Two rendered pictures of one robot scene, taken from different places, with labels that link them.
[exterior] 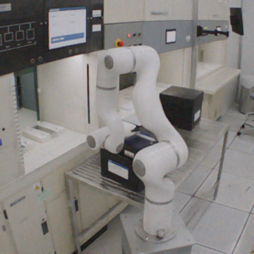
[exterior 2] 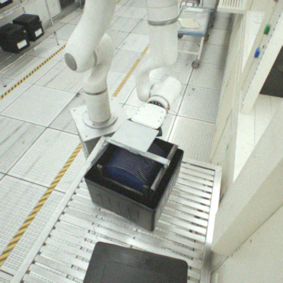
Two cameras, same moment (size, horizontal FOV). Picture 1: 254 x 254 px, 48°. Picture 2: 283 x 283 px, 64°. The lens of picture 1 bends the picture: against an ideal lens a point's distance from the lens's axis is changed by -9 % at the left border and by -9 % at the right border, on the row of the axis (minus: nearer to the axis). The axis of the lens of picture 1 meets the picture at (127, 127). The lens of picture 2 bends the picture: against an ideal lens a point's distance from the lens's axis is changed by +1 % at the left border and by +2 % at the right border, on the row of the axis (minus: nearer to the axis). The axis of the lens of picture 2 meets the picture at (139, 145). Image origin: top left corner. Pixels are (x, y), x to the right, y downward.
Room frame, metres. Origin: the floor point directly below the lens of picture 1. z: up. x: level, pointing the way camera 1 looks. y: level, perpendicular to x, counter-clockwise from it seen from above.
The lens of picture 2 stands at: (1.98, -0.15, 1.58)
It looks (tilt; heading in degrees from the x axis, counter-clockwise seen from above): 49 degrees down; 166
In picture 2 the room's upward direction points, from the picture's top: straight up
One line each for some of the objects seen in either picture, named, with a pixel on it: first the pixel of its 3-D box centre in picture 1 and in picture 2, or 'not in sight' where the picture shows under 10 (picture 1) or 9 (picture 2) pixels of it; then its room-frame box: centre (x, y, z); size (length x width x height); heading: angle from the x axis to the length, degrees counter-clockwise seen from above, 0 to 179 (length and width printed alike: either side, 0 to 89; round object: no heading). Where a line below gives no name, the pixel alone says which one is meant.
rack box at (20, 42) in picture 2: not in sight; (12, 38); (-1.28, -1.02, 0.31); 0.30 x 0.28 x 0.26; 143
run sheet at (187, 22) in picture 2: not in sight; (189, 22); (-0.83, 1.20, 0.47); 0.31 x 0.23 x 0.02; 169
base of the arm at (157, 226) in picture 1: (157, 213); (98, 103); (1.02, -0.14, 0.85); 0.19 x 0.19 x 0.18
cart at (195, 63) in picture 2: not in sight; (190, 35); (-0.97, 1.32, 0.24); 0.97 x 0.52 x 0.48; 150
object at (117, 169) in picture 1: (135, 160); (136, 176); (1.51, -0.05, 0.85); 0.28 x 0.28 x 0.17; 49
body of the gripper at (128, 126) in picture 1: (122, 129); (150, 118); (1.43, 0.02, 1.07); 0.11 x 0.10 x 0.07; 139
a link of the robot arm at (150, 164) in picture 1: (155, 174); (96, 62); (1.00, -0.11, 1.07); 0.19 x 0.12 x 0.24; 130
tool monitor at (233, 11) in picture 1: (222, 22); not in sight; (2.98, -0.95, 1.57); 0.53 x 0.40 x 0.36; 57
